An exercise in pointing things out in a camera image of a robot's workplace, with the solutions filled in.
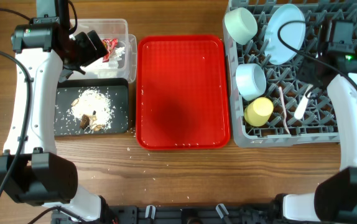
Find black plastic tray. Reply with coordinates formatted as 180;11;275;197
53;78;129;136

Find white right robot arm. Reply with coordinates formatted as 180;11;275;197
277;20;357;223

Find clear plastic bin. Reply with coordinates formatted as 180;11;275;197
68;19;137;83

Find red snack wrapper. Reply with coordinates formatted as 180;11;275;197
102;39;119;63

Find white plastic spoon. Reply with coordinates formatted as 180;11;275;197
294;84;313;120

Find red serving tray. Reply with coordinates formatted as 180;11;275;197
136;35;231;151

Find yellow plastic cup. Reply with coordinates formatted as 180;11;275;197
244;97;274;127

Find light blue plate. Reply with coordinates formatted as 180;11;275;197
264;4;306;65

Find rice and food scraps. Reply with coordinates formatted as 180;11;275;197
70;89;114;131

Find white plastic fork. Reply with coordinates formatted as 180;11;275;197
278;86;290;134

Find white napkin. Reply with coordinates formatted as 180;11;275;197
85;45;126;71

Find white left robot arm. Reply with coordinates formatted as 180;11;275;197
0;17;114;223

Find mint green bowl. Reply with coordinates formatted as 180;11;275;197
224;7;257;45

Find light blue bowl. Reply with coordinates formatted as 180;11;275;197
235;63;267;101

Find grey dishwasher rack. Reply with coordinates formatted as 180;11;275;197
223;0;357;147

